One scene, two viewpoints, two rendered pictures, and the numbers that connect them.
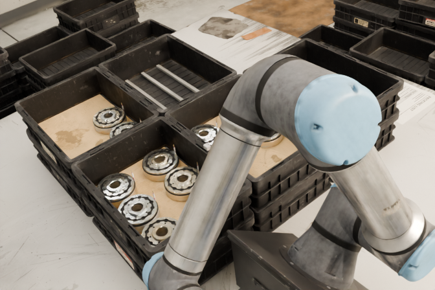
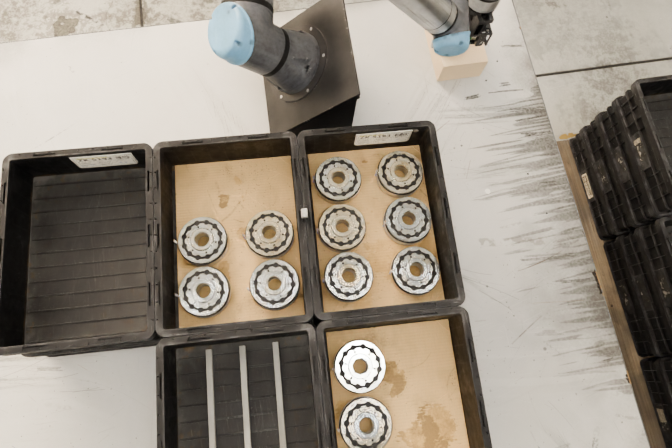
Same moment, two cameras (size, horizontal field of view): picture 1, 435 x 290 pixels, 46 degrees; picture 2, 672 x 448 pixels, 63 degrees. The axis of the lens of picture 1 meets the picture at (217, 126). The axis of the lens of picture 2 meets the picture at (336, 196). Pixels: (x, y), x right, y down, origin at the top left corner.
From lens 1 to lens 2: 131 cm
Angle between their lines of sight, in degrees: 69
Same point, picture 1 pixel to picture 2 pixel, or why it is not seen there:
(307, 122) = not seen: outside the picture
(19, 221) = (517, 377)
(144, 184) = (378, 266)
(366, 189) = not seen: outside the picture
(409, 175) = (98, 141)
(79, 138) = (419, 421)
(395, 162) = not seen: hidden behind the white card
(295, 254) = (314, 60)
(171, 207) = (369, 212)
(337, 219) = (273, 29)
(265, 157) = (232, 210)
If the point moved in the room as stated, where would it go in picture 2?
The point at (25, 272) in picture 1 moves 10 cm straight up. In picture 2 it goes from (525, 292) to (542, 286)
